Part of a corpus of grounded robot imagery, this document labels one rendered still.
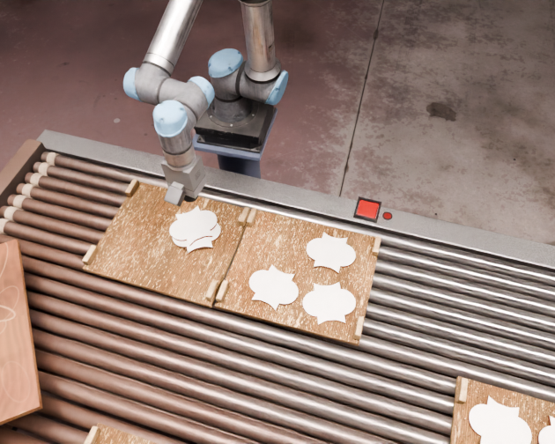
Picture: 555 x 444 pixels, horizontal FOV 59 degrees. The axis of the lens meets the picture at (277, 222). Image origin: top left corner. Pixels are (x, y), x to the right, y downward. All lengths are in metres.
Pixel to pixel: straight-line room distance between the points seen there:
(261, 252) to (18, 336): 0.68
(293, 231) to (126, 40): 2.77
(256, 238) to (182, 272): 0.24
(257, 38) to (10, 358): 1.07
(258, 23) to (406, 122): 1.93
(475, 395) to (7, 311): 1.21
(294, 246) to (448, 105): 2.15
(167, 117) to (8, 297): 0.66
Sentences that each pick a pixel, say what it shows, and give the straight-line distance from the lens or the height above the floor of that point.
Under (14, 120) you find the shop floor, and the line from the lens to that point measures 3.66.
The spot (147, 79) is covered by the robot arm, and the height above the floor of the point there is 1.42.
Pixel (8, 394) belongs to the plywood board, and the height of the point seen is 1.04.
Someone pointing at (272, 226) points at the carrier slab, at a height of 0.94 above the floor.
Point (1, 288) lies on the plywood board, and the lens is 1.52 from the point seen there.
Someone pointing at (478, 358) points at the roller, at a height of 0.92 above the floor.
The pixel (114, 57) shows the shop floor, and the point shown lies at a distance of 3.89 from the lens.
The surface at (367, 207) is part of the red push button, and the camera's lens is 1.61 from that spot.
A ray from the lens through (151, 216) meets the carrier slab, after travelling 1.62.
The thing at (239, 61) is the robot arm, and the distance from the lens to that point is 1.68.
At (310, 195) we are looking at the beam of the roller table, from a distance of 1.64.
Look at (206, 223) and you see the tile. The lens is 1.54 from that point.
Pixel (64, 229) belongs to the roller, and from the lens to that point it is 1.71.
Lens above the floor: 2.21
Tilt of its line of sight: 55 degrees down
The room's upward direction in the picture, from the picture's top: 2 degrees counter-clockwise
